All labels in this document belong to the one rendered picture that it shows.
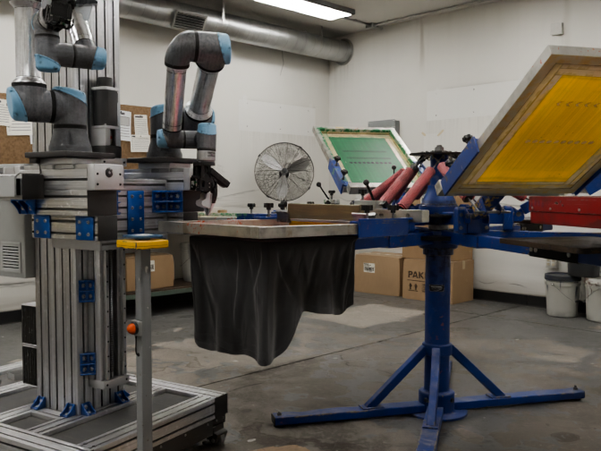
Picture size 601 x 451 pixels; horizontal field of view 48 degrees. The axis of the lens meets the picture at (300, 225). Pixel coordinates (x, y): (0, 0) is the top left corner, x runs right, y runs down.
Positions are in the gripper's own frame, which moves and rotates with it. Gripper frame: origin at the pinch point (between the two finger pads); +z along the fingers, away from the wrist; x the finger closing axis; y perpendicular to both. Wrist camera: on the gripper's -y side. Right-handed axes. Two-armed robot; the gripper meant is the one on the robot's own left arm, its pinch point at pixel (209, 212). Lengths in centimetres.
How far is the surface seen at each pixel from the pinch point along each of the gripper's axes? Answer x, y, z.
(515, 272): -102, -452, 54
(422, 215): 61, -60, -1
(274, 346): 47, 6, 46
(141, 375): 17, 40, 56
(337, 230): 56, -15, 5
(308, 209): 19.9, -36.8, -2.1
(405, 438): 39, -84, 100
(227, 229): 40.6, 22.5, 5.2
